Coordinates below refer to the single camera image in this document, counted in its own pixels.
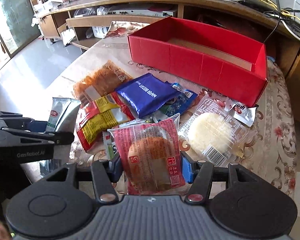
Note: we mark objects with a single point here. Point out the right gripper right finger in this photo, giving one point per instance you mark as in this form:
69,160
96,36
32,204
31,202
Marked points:
199,175

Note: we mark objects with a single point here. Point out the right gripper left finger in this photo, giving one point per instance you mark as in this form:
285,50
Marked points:
104,173

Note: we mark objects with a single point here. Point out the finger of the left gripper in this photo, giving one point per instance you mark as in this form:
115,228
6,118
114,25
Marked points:
17,121
59,138

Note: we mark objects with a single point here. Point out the white green wafer packet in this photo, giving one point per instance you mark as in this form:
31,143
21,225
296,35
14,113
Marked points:
63,115

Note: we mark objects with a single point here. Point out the red yellow snack packet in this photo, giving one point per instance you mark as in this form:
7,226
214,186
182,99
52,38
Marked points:
100,115

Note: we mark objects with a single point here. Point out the clear white cake packet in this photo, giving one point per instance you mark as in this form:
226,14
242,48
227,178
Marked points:
212,134

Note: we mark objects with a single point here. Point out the pink bread snack packet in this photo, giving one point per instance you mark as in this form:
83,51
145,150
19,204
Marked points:
150,157

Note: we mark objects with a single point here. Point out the orange spicy snack packet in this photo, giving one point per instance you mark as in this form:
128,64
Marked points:
100,83

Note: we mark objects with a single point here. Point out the small white red sachet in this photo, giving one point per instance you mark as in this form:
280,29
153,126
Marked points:
241,112

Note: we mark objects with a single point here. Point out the blue green candy bag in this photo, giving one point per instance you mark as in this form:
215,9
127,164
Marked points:
180,104

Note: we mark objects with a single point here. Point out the blue wafer biscuit packet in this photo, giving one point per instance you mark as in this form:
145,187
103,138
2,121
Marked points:
146,94

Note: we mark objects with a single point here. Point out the floral table cloth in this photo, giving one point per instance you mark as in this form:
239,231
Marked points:
269,150

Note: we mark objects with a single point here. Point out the red cardboard box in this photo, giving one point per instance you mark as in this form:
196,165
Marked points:
216,58

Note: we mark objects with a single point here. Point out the wooden tv cabinet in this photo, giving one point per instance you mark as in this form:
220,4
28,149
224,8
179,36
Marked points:
279,30

